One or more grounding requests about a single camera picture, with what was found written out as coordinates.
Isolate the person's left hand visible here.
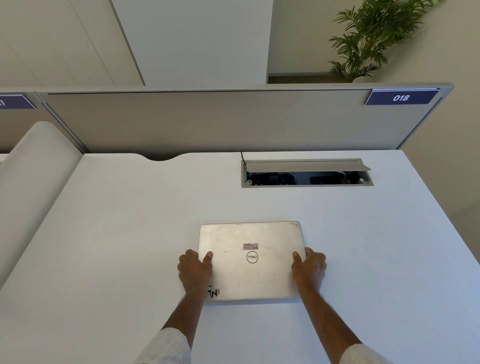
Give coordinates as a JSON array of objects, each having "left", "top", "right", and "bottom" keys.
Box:
[{"left": 177, "top": 249, "right": 214, "bottom": 295}]

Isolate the person's right hand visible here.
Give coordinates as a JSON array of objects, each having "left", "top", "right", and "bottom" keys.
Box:
[{"left": 292, "top": 247, "right": 327, "bottom": 297}]

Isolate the silver laptop with stickers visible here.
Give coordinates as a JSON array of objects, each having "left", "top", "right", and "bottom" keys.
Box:
[{"left": 197, "top": 221, "right": 309, "bottom": 304}]

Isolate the person's left forearm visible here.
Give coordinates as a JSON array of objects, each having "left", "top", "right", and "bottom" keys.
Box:
[{"left": 135, "top": 289, "right": 207, "bottom": 364}]

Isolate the person's right forearm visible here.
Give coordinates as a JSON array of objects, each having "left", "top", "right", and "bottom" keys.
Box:
[{"left": 298, "top": 289, "right": 394, "bottom": 364}]

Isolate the grey desk divider panel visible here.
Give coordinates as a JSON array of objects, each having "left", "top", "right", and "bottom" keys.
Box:
[{"left": 37, "top": 83, "right": 455, "bottom": 163}]

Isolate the white side divider panel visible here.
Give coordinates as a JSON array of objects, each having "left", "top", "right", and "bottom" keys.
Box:
[{"left": 0, "top": 121, "right": 84, "bottom": 289}]

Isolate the blue desk number label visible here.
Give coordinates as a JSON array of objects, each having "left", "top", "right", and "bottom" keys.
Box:
[{"left": 364, "top": 88, "right": 440, "bottom": 106}]

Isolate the green potted palm plant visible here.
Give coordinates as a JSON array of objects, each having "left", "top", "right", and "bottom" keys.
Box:
[{"left": 327, "top": 0, "right": 447, "bottom": 84}]

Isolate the grey desk cable box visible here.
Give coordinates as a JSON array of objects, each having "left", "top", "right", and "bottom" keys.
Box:
[{"left": 241, "top": 158, "right": 374, "bottom": 188}]

